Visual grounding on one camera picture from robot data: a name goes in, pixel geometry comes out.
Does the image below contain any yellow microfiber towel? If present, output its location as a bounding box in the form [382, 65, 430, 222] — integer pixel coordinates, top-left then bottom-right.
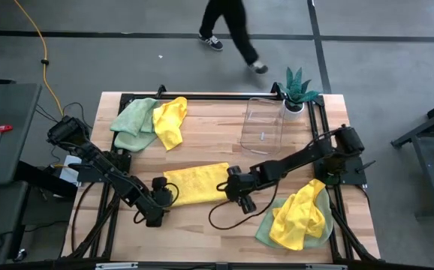
[163, 161, 231, 208]
[268, 178, 327, 251]
[152, 96, 188, 152]

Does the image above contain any clear plastic bin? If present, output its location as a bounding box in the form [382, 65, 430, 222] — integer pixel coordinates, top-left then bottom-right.
[239, 97, 286, 156]

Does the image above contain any green microfiber towel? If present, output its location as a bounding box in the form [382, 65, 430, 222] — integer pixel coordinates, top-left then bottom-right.
[254, 187, 334, 249]
[110, 97, 161, 153]

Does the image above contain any white box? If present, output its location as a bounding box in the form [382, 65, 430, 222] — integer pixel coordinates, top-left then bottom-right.
[58, 154, 83, 185]

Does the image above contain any green plant in white pot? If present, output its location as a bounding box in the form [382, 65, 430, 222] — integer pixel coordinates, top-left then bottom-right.
[276, 66, 321, 122]

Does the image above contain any person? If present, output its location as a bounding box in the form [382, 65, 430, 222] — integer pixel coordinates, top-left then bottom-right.
[197, 0, 270, 75]

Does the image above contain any dark grey side table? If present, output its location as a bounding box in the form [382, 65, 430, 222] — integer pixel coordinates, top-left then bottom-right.
[0, 82, 42, 188]

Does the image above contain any silver metal bracket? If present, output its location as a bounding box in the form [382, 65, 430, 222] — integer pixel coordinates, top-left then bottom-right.
[306, 264, 348, 270]
[95, 262, 139, 270]

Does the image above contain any black aluminium table frame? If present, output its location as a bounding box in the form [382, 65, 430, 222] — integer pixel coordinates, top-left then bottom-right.
[61, 84, 381, 270]

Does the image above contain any red-handled T tool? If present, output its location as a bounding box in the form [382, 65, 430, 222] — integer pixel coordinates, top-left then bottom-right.
[0, 124, 14, 155]

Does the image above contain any yellow cable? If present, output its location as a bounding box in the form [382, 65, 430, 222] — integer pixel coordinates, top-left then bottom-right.
[13, 0, 65, 118]

